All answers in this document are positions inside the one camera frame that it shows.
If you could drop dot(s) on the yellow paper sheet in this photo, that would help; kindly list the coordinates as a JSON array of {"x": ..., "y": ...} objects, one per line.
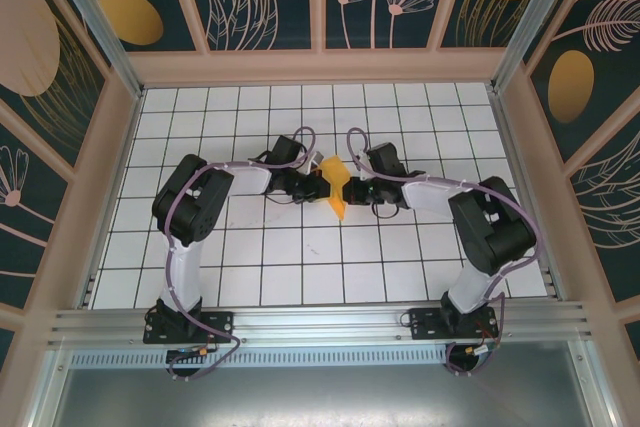
[{"x": 337, "y": 172}]

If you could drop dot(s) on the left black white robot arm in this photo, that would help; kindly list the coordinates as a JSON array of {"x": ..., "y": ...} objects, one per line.
[{"x": 190, "y": 207}]

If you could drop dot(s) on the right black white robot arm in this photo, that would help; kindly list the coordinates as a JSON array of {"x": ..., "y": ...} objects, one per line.
[{"x": 490, "y": 227}]

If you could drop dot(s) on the grey metal sheet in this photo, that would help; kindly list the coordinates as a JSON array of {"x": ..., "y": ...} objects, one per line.
[{"x": 320, "y": 397}]

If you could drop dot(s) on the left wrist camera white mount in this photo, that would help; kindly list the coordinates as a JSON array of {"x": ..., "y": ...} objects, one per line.
[{"x": 317, "y": 159}]

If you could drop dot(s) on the aluminium mounting rail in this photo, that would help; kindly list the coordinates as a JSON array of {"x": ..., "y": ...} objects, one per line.
[{"x": 320, "y": 322}]

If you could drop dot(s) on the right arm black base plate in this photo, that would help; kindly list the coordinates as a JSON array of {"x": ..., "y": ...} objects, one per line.
[{"x": 425, "y": 327}]

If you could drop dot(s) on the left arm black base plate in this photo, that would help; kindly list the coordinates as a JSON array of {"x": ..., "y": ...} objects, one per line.
[{"x": 222, "y": 319}]

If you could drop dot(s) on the aluminium corner post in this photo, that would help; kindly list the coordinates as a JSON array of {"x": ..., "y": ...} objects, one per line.
[
  {"x": 95, "y": 22},
  {"x": 540, "y": 7}
]

